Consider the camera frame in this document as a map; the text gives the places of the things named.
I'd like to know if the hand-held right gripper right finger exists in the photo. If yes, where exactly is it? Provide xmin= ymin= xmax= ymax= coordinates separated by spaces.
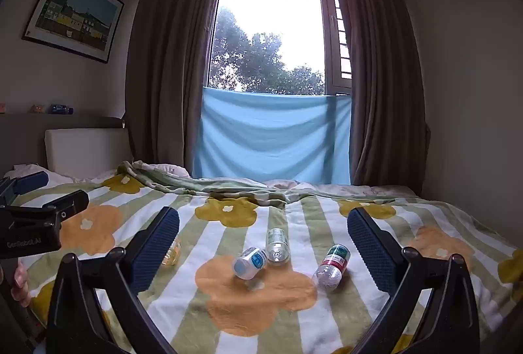
xmin=347 ymin=207 xmax=481 ymax=354

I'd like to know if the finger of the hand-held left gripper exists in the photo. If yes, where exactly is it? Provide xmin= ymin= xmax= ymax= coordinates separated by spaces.
xmin=0 ymin=190 xmax=89 ymax=223
xmin=0 ymin=171 xmax=50 ymax=208

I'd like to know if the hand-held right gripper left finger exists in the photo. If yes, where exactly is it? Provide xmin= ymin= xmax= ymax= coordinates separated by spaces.
xmin=47 ymin=207 xmax=180 ymax=354

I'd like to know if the clear yellowish cup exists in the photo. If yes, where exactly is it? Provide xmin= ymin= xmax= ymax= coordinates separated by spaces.
xmin=162 ymin=239 xmax=181 ymax=267

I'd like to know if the clear cup red green label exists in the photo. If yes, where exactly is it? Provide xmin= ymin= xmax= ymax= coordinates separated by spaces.
xmin=312 ymin=244 xmax=351 ymax=292

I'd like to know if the clear cup with grey label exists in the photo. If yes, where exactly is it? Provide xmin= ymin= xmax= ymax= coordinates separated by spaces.
xmin=265 ymin=228 xmax=290 ymax=265

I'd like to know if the person's left hand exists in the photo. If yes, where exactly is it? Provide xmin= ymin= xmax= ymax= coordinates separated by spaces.
xmin=12 ymin=260 xmax=32 ymax=306

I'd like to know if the white pillow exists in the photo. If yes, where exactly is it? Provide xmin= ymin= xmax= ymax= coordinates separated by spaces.
xmin=11 ymin=163 xmax=66 ymax=185

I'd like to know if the grey headboard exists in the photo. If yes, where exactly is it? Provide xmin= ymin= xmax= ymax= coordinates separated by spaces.
xmin=0 ymin=114 xmax=135 ymax=179

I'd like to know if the white headboard cushion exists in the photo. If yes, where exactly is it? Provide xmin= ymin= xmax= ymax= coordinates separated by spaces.
xmin=44 ymin=128 xmax=135 ymax=180

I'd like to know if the pale pink bedsheet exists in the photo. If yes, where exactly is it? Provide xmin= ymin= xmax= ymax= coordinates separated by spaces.
xmin=265 ymin=179 xmax=418 ymax=198

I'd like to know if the white bottle blue label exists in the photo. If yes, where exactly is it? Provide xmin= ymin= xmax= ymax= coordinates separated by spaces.
xmin=233 ymin=247 xmax=269 ymax=280

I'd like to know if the green throw blanket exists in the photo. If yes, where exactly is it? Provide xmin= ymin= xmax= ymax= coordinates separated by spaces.
xmin=118 ymin=160 xmax=417 ymax=208

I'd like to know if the floral striped blanket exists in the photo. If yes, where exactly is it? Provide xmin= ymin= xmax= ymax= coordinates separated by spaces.
xmin=0 ymin=170 xmax=523 ymax=354

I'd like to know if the light blue cloth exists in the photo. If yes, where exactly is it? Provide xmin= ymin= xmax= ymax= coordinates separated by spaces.
xmin=192 ymin=87 xmax=353 ymax=185

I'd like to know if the brown curtain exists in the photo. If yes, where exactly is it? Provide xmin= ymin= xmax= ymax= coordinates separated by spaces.
xmin=127 ymin=0 xmax=228 ymax=179
xmin=337 ymin=0 xmax=432 ymax=196

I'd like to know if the framed wall picture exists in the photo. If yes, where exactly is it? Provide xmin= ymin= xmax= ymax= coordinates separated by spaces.
xmin=21 ymin=0 xmax=125 ymax=64

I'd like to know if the white window frame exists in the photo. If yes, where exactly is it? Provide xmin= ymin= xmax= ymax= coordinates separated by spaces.
xmin=206 ymin=0 xmax=354 ymax=97

